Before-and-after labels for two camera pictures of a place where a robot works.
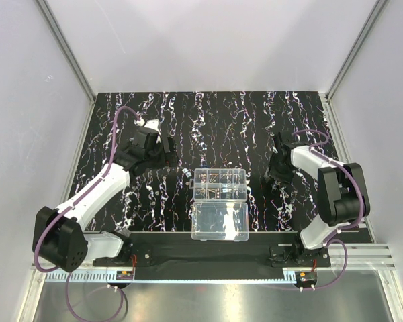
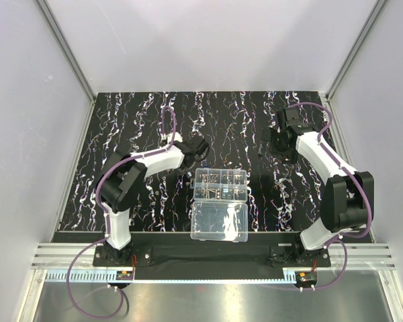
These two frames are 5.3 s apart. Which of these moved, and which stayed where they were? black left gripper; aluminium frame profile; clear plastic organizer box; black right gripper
Moved: black left gripper; black right gripper
Stayed: clear plastic organizer box; aluminium frame profile
